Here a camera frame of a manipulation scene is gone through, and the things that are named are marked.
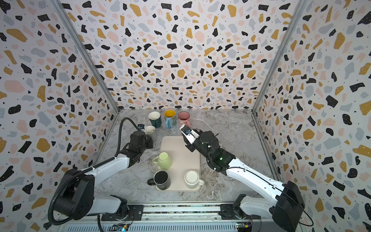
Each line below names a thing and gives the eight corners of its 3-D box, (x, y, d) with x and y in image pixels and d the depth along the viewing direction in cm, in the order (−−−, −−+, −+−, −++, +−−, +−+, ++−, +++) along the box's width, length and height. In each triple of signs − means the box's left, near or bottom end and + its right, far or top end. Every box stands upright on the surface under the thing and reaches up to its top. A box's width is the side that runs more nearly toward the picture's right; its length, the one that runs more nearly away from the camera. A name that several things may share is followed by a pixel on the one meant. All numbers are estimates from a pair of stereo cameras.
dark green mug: (150, 130, 111) (147, 120, 102) (152, 121, 117) (149, 111, 108) (161, 130, 111) (159, 120, 102) (163, 121, 117) (161, 111, 108)
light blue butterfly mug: (164, 130, 110) (162, 121, 102) (166, 118, 117) (165, 109, 110) (176, 130, 110) (174, 121, 102) (177, 119, 118) (176, 110, 110)
